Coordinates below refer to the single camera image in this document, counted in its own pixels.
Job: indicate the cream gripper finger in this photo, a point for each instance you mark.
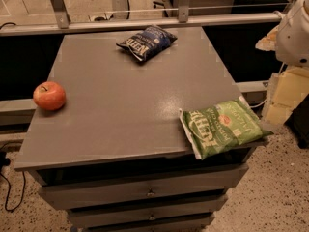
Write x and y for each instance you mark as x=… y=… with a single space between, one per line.
x=268 y=42
x=285 y=92

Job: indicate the blue chip bag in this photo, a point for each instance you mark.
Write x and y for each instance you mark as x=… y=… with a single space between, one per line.
x=148 y=43

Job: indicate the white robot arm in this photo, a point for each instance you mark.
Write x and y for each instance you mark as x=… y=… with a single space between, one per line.
x=290 y=42

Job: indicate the green chip bag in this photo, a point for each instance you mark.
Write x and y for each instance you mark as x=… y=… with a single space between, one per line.
x=221 y=127

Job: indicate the top grey drawer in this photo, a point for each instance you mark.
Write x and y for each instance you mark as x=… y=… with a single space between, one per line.
x=111 y=191

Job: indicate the grey drawer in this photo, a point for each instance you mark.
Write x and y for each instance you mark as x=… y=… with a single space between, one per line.
x=146 y=211
x=111 y=191
x=159 y=225

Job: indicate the middle grey drawer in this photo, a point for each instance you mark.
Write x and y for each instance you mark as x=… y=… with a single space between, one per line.
x=146 y=211

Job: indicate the bottom grey drawer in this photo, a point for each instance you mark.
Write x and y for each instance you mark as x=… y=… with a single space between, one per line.
x=159 y=225

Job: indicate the grey drawer cabinet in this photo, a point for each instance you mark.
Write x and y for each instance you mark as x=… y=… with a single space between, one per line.
x=121 y=117

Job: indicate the red apple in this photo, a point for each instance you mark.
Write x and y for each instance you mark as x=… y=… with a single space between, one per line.
x=49 y=96

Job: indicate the grey metal frame rail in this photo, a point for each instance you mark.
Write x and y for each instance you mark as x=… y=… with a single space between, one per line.
x=34 y=17

